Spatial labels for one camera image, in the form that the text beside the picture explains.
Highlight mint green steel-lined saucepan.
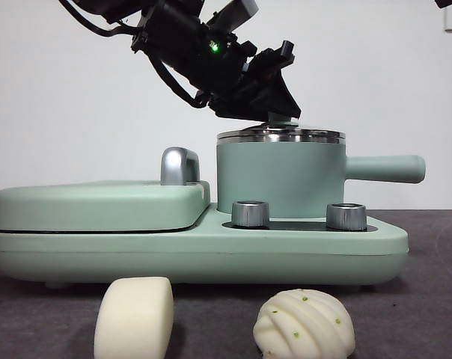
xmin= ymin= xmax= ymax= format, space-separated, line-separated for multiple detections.
xmin=216 ymin=132 xmax=427 ymax=221

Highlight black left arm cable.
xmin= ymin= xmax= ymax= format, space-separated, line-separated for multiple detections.
xmin=149 ymin=54 xmax=208 ymax=109

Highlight pleated white bun green specks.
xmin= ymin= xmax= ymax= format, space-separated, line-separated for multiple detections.
xmin=253 ymin=288 xmax=357 ymax=359

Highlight mint green breakfast machine base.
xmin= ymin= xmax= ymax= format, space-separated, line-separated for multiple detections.
xmin=0 ymin=209 xmax=410 ymax=291

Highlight silver griddle cover handle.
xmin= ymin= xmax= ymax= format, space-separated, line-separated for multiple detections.
xmin=160 ymin=147 xmax=201 ymax=187

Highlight glass lid with green knob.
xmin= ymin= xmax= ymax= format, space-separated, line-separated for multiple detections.
xmin=216 ymin=111 xmax=346 ymax=139

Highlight mint green griddle cover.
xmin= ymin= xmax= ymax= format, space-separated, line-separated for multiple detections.
xmin=0 ymin=179 xmax=212 ymax=232

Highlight silver control knob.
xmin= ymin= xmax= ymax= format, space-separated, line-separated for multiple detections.
xmin=326 ymin=203 xmax=368 ymax=231
xmin=231 ymin=200 xmax=271 ymax=228

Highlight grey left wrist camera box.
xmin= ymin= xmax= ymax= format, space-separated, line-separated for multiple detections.
xmin=206 ymin=0 xmax=259 ymax=33

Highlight smooth white steamed bun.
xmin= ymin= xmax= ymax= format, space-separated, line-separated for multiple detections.
xmin=94 ymin=276 xmax=175 ymax=359

